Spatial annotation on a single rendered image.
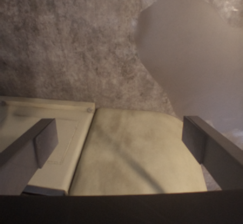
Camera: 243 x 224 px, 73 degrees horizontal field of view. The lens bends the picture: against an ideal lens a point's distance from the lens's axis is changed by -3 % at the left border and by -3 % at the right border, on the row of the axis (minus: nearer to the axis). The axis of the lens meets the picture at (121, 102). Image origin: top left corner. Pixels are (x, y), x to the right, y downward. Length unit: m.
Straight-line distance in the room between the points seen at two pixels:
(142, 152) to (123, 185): 0.20
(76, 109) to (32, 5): 0.64
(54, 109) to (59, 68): 0.30
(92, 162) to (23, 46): 0.76
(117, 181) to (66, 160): 0.28
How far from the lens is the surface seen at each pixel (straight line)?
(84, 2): 0.92
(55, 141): 0.17
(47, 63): 1.12
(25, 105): 1.35
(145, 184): 0.85
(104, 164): 0.89
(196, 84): 1.08
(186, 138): 0.17
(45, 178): 0.92
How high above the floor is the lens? 0.87
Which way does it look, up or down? 51 degrees down
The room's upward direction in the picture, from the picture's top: 170 degrees counter-clockwise
